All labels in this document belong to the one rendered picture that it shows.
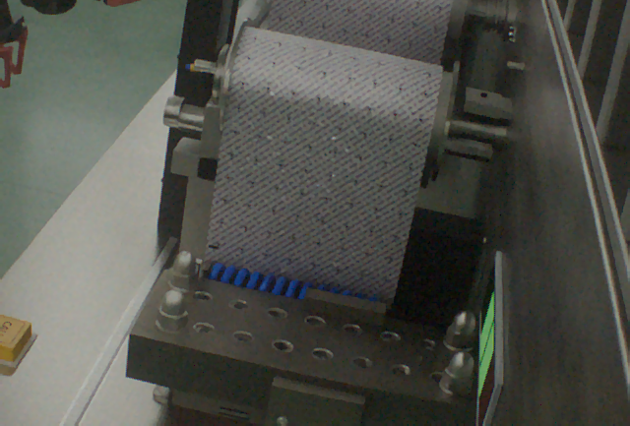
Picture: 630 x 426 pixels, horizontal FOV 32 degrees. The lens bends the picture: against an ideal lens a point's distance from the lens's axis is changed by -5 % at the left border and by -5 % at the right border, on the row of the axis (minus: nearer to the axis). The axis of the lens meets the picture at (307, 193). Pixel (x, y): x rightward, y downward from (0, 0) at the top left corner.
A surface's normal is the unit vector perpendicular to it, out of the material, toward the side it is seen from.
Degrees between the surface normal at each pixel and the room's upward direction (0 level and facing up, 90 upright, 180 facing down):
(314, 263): 90
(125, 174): 0
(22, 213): 0
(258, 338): 0
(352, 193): 90
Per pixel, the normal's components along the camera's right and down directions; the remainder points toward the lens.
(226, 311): 0.16, -0.90
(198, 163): -0.15, 0.38
